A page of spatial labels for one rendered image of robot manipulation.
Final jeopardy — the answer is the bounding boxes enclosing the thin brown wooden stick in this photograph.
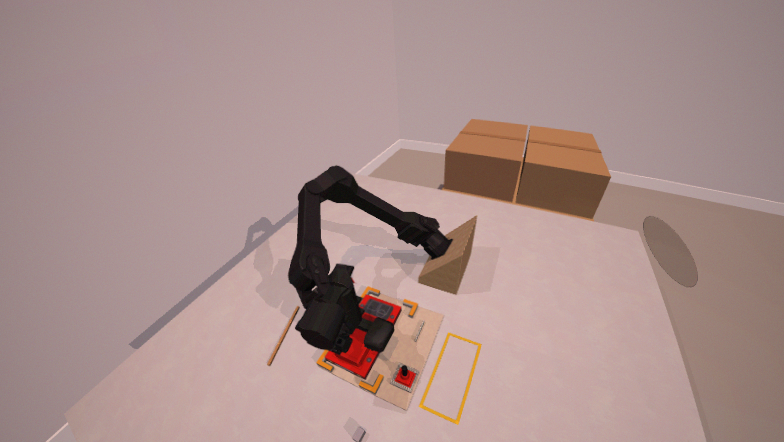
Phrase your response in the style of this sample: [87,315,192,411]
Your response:
[267,306,300,366]

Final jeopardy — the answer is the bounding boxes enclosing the yellow rectangular frame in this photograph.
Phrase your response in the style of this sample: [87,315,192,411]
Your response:
[419,333,482,425]

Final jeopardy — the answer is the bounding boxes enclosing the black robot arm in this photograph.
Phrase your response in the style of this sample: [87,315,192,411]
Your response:
[288,166,453,355]

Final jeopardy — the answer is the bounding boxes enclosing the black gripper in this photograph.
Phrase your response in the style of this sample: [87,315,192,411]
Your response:
[343,296,395,352]

